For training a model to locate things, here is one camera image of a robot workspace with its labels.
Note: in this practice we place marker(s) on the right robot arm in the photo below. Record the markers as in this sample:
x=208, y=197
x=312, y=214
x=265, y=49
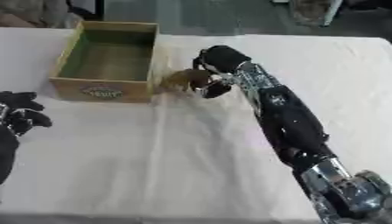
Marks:
x=291, y=122

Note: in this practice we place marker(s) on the brown soft toy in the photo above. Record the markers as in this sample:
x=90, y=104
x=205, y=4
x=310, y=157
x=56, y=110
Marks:
x=184, y=80

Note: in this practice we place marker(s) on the tan cardboard box green inside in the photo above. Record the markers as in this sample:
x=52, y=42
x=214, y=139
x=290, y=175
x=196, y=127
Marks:
x=107, y=62

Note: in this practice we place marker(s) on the person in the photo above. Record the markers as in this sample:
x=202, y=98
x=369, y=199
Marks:
x=31, y=14

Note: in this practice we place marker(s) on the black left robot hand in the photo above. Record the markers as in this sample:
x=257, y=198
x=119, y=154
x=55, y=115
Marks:
x=19, y=112

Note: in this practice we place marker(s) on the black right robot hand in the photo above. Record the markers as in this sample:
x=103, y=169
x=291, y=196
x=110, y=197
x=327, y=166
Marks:
x=222, y=59

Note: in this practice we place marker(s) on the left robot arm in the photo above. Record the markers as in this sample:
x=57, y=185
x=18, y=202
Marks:
x=6, y=157

